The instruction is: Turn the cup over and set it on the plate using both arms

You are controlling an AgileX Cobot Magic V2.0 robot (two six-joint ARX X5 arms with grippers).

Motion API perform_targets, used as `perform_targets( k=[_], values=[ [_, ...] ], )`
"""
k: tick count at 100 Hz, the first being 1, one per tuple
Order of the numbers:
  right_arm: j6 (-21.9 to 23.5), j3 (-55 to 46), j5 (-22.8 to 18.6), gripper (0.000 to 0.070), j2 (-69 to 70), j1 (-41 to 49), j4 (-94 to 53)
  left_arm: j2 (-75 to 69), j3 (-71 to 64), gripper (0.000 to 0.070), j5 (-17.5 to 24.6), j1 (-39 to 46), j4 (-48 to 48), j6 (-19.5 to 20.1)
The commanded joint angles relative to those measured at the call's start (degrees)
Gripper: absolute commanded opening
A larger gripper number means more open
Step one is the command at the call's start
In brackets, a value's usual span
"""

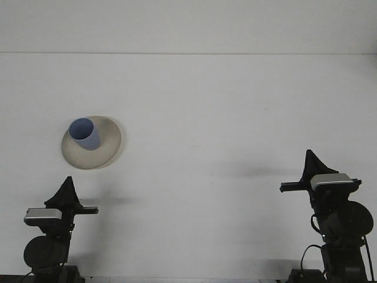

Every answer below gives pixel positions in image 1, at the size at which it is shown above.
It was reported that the pale blue cup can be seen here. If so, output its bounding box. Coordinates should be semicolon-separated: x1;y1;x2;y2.
68;117;102;152

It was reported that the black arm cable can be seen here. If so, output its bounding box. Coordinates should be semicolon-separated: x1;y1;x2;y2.
300;234;373;281

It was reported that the pale round plate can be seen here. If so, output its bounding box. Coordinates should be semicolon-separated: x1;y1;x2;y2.
61;115;123;170

